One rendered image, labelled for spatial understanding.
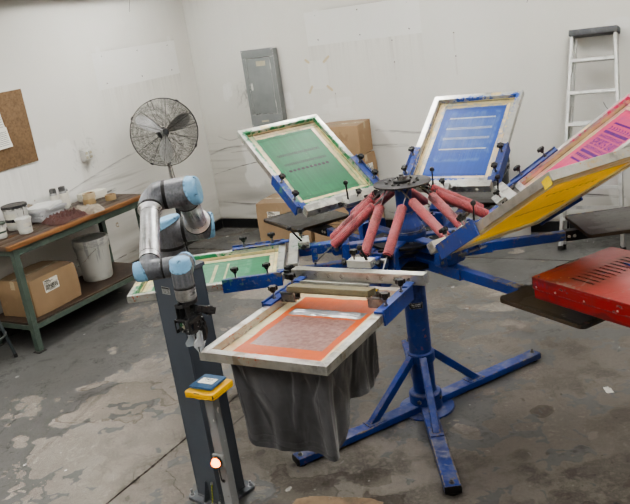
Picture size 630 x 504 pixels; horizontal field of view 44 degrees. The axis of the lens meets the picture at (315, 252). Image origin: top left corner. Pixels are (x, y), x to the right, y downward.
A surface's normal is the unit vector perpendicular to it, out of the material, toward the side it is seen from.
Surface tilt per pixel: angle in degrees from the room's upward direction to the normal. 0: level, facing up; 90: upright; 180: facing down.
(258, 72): 90
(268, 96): 90
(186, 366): 90
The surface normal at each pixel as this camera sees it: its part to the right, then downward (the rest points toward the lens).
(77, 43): 0.86, 0.03
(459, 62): -0.48, 0.32
